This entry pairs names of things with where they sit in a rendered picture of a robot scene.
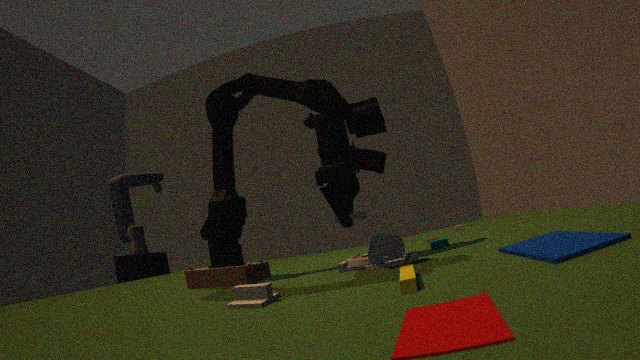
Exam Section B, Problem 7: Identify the blue flat plate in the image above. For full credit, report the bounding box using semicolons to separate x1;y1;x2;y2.
499;231;631;265

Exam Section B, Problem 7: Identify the teal rectangular block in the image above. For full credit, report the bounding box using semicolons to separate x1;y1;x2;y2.
430;238;449;250

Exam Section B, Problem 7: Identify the red flat plate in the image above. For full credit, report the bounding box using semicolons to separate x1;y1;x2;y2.
391;293;514;360

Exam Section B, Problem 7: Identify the yellow rectangular bar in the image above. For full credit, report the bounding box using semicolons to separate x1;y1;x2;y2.
399;264;418;294

